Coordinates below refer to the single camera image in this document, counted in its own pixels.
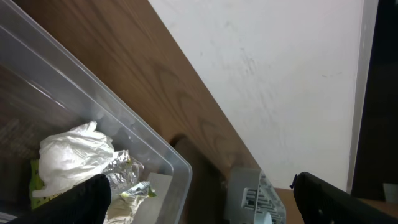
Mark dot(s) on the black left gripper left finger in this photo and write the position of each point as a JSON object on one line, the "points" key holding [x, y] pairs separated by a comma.
{"points": [[85, 203]]}

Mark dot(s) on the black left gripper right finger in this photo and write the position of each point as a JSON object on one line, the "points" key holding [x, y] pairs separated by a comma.
{"points": [[321, 202]]}

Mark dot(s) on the white tissue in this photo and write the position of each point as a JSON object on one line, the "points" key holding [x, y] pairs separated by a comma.
{"points": [[69, 158]]}

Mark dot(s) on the light blue bowl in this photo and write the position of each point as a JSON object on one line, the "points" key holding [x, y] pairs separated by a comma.
{"points": [[263, 218]]}

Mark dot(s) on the yellow green snack wrapper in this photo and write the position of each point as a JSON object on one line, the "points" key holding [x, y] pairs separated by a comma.
{"points": [[123, 174]]}

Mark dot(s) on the white paper napkin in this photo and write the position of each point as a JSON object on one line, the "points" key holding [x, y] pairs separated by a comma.
{"points": [[123, 209]]}

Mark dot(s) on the grey dishwasher rack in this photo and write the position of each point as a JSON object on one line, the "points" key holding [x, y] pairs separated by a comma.
{"points": [[250, 192]]}

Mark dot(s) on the brown serving tray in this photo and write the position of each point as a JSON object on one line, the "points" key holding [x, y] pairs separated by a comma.
{"points": [[207, 193]]}

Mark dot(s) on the clear plastic bin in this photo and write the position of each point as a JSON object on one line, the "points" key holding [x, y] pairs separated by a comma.
{"points": [[45, 90]]}

